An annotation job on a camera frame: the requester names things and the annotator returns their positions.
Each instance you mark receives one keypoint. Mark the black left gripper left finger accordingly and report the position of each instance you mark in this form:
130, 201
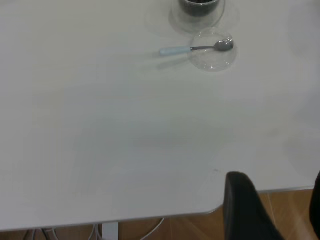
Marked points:
245, 212

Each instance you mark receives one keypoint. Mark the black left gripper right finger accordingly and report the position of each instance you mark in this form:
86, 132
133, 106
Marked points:
316, 207

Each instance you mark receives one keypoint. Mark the white table leg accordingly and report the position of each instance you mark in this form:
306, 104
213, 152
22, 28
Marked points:
110, 231

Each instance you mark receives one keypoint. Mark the clear double-wall glass cup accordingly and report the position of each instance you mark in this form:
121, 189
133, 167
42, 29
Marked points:
180, 23

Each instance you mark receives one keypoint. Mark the clear round glass lid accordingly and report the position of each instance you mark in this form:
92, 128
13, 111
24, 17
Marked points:
212, 62

